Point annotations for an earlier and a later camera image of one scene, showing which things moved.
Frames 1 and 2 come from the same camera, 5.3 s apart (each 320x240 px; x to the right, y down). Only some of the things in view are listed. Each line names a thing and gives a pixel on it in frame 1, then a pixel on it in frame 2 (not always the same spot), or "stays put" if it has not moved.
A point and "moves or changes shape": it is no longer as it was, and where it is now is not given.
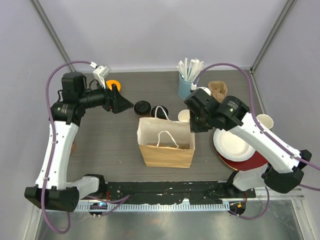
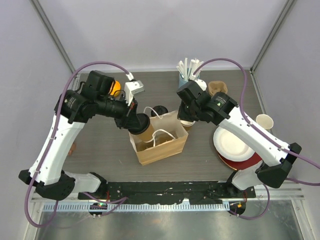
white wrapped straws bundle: [189, 72] stays put
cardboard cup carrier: [218, 89] stays put
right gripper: [195, 128] → [182, 115]
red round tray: [256, 160] stays put
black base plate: [167, 192] stays put
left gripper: [120, 103] → [128, 119]
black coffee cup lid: [142, 107] → [145, 122]
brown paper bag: [163, 143] moves or changes shape
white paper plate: [231, 146] stays put
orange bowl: [109, 82] stays put
